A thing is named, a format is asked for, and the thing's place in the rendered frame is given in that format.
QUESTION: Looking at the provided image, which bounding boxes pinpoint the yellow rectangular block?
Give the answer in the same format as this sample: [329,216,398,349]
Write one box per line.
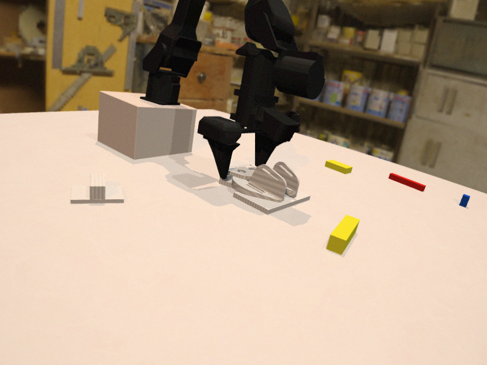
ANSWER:
[326,215,359,255]
[325,160,352,174]

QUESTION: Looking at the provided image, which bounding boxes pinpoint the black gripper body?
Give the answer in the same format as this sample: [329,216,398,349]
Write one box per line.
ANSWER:
[198,84,279,143]

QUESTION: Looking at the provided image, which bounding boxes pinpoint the red flat bar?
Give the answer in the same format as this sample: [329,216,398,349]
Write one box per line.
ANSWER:
[388,173,426,192]

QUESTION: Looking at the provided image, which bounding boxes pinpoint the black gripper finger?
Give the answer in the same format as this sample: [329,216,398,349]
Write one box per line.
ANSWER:
[203,136,240,179]
[255,133,286,167]

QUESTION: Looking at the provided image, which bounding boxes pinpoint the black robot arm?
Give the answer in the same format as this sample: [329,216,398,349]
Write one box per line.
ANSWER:
[140,0,325,142]

